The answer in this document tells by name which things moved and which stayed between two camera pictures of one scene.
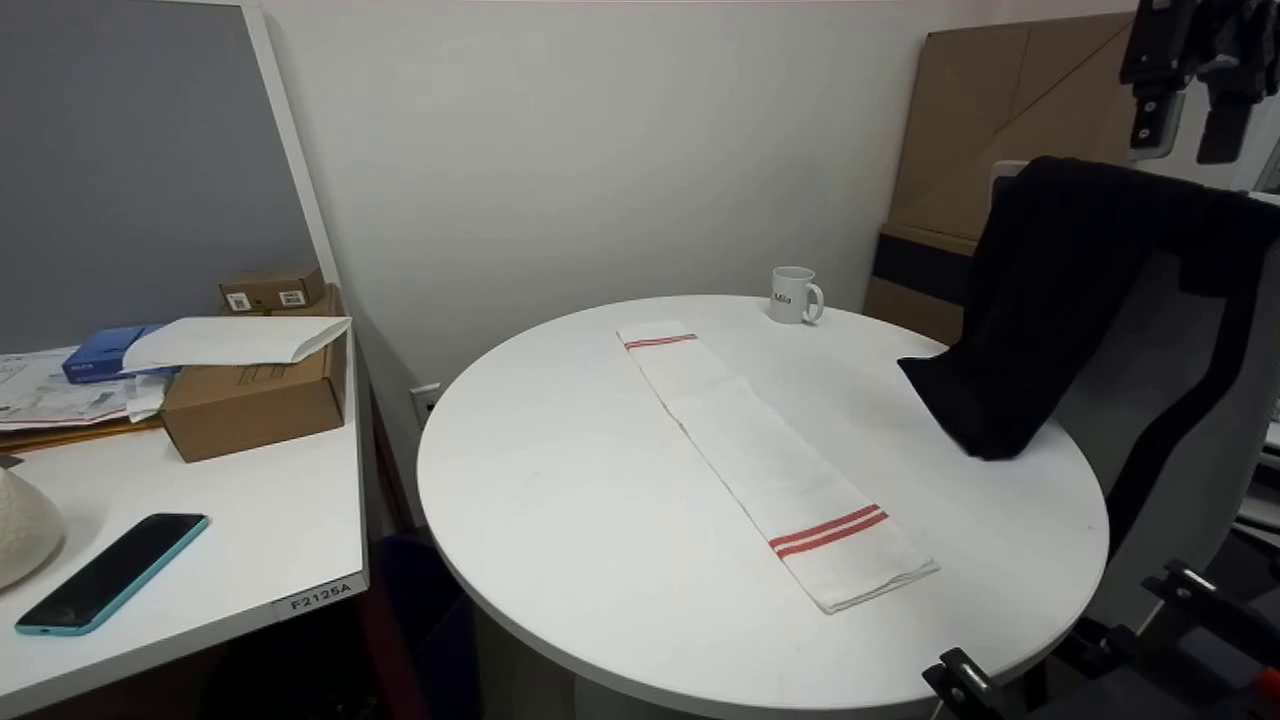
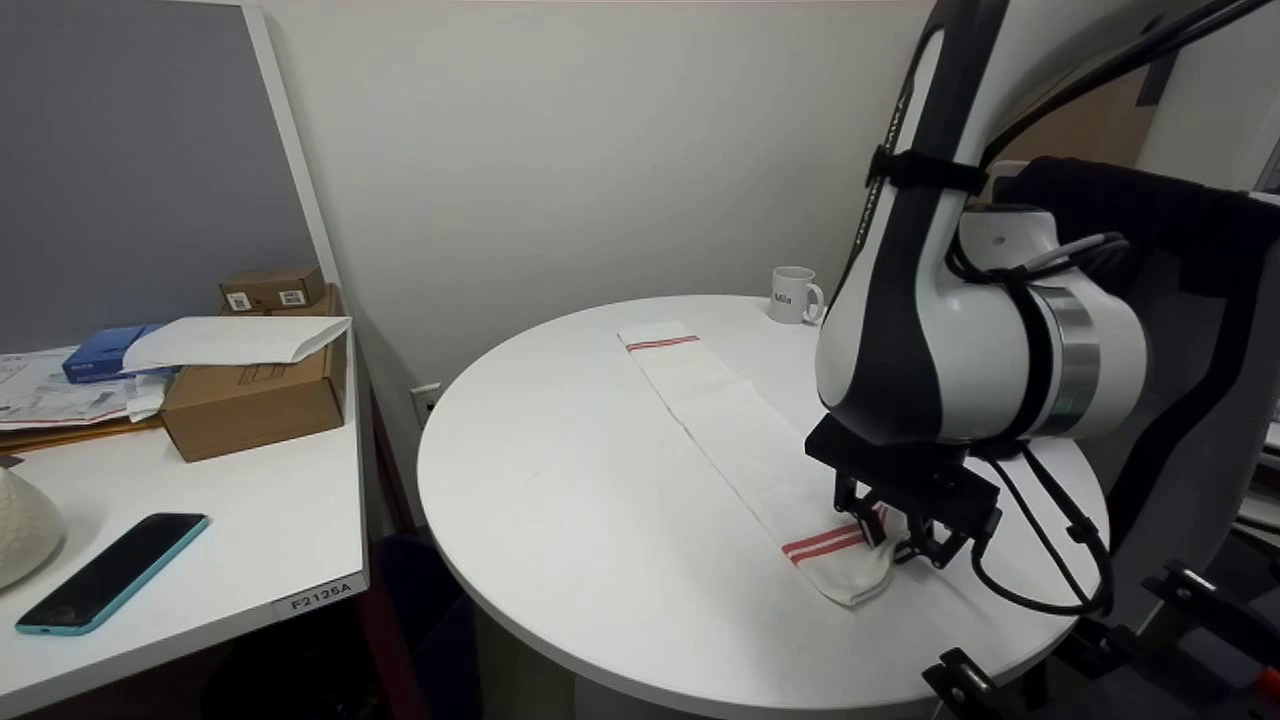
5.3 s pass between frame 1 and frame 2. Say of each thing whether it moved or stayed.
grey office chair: stayed
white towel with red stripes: stayed
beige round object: stayed
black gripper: moved
